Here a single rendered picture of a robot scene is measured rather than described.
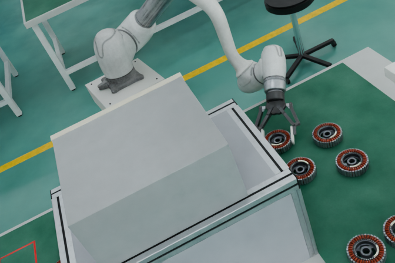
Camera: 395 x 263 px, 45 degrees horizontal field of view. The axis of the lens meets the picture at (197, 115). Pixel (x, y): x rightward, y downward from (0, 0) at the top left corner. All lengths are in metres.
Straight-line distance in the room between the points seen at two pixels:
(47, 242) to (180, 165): 1.01
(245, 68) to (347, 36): 1.82
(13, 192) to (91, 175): 2.49
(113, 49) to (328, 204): 1.23
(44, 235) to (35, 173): 1.70
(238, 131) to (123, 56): 1.02
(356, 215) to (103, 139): 0.86
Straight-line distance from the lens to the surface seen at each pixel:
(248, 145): 1.44
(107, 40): 2.33
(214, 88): 3.63
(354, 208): 1.70
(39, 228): 2.15
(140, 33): 2.43
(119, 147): 1.31
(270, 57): 2.00
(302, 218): 1.45
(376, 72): 2.20
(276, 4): 3.27
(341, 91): 2.12
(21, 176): 3.83
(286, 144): 1.89
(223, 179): 1.24
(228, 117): 1.56
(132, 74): 2.43
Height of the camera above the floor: 2.10
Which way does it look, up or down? 37 degrees down
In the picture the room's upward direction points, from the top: 23 degrees counter-clockwise
